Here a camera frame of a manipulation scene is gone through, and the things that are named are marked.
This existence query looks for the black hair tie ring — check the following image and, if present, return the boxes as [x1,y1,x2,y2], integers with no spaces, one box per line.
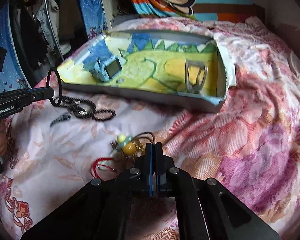
[46,67,63,107]

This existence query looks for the black bead necklace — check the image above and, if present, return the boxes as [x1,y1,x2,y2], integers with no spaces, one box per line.
[49,95,116,128]

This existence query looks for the red string bracelet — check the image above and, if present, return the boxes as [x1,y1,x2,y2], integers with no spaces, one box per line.
[90,156,118,181]

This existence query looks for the light blue kids smartwatch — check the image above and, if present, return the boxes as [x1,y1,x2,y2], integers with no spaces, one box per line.
[83,55,122,82]

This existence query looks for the brown cord bead pendant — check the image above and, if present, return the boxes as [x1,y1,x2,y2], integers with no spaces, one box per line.
[109,132,156,161]

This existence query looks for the silver grey hair claw clip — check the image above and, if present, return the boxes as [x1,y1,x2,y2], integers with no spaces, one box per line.
[185,59,208,94]

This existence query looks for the person's left hand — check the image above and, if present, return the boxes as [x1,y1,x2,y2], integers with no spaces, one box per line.
[0,120,7,156]

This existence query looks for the blue dotted curtain left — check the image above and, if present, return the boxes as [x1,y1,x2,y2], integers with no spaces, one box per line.
[0,2,30,93]

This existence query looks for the blue dotted curtain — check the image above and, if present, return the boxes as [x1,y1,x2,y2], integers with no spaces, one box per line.
[0,2,30,93]
[78,0,108,40]

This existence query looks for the hanging clothes in wardrobe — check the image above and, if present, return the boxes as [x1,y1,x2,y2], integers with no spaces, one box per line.
[8,0,88,87]

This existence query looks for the floral pink bed sheet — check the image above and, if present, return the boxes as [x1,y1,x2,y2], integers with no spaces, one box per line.
[0,17,300,239]

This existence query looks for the blue dotted curtain right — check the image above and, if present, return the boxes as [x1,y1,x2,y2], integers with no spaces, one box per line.
[78,0,108,40]

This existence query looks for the grey tray with dinosaur drawing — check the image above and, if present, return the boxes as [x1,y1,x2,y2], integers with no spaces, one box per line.
[58,30,237,113]

